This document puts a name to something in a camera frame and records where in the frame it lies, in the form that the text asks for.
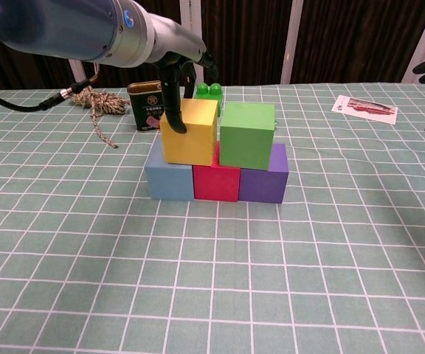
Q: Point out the green foam cube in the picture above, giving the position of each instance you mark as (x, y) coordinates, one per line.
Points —
(245, 147)

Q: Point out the green toy building brick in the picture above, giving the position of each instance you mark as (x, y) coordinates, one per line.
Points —
(209, 91)

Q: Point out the yellow foam cube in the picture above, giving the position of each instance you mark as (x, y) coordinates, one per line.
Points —
(194, 144)

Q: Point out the green checked tablecloth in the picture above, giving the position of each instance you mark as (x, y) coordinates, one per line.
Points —
(212, 295)

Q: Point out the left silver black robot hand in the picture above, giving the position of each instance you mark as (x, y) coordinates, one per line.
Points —
(175, 40)

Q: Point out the purple foam cube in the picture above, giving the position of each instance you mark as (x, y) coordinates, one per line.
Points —
(262, 186)

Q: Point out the dark green luncheon meat can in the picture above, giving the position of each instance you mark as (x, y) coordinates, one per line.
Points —
(144, 107)

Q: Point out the white picture card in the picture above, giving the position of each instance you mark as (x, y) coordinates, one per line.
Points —
(363, 108)

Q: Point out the pink foam cube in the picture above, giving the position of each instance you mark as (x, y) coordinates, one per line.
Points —
(216, 184)

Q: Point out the light blue foam cube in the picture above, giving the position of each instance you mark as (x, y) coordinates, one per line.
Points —
(170, 182)

